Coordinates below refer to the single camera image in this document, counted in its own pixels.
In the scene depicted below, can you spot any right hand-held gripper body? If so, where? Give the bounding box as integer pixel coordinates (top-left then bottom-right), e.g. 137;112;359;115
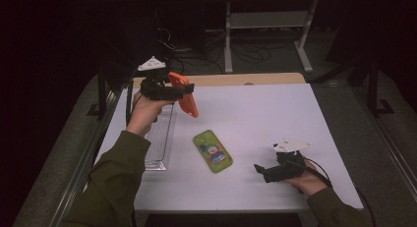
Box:
264;138;313;184

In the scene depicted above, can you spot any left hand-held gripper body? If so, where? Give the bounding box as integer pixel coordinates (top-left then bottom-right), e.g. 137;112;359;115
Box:
137;55;185;102

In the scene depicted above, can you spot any orange phone case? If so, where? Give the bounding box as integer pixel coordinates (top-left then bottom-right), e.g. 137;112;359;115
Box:
167;71;200;119

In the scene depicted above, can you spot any clear plastic rack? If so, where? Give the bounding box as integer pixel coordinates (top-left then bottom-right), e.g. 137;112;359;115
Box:
144;103;178;172

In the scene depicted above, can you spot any green clown phone case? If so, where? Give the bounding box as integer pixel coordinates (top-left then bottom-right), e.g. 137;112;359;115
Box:
192;129;234;174

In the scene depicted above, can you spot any person's right hand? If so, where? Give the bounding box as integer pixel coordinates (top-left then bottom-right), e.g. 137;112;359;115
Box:
283;167;328;197

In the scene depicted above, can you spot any person's left hand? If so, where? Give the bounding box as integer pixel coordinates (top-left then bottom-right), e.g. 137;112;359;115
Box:
126;90;175;138

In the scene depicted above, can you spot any black metal stand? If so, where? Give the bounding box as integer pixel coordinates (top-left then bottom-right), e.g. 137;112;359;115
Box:
87;64;114;121
367;56;396;118

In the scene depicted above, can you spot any left hand-held gripper black cable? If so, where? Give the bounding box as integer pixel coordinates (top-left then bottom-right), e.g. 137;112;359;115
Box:
125;68;146;127

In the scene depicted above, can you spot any hand-held gripper black cable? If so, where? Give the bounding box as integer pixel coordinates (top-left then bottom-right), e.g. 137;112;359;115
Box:
125;68;146;127
303;157;378;227

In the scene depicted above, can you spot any tangle of black floor cables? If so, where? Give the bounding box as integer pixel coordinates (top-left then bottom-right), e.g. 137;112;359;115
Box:
153;24;296;76

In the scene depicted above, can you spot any right hand-held gripper black cable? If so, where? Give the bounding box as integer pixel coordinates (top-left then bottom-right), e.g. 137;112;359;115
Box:
303;157;378;227

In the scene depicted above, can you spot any white metal table frame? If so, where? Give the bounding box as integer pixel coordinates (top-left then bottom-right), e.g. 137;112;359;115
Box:
211;0;328;74

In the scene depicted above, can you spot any grey metal floor rail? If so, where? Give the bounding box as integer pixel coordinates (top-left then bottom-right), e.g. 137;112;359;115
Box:
355;88;417;201
48;88;121;227

